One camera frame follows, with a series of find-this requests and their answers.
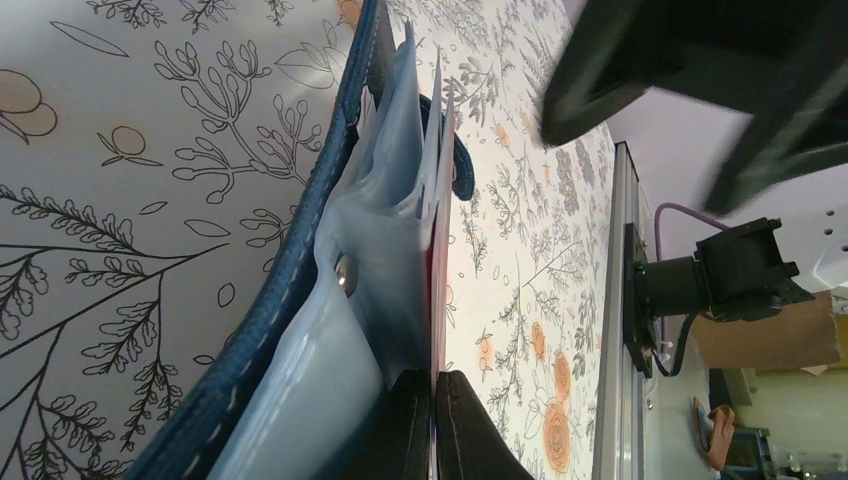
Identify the floral table mat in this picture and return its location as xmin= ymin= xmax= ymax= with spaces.
xmin=1 ymin=1 xmax=614 ymax=479

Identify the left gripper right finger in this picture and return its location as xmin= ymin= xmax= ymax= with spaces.
xmin=435 ymin=370 xmax=532 ymax=480

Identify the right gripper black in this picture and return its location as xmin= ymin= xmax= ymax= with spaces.
xmin=540 ymin=0 xmax=847 ymax=215

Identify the aluminium mounting rail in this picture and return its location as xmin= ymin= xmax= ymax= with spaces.
xmin=592 ymin=142 xmax=661 ymax=479

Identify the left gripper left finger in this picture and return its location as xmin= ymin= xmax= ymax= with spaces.
xmin=335 ymin=370 xmax=431 ymax=479

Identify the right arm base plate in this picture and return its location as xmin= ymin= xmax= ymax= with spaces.
xmin=622 ymin=223 xmax=656 ymax=379

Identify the cardboard box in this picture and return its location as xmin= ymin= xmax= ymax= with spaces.
xmin=691 ymin=292 xmax=847 ymax=371

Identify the blue leather card holder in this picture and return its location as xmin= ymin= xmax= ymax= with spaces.
xmin=128 ymin=1 xmax=475 ymax=479

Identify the brown leather holder on floor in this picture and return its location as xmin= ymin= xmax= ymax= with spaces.
xmin=691 ymin=397 xmax=735 ymax=472

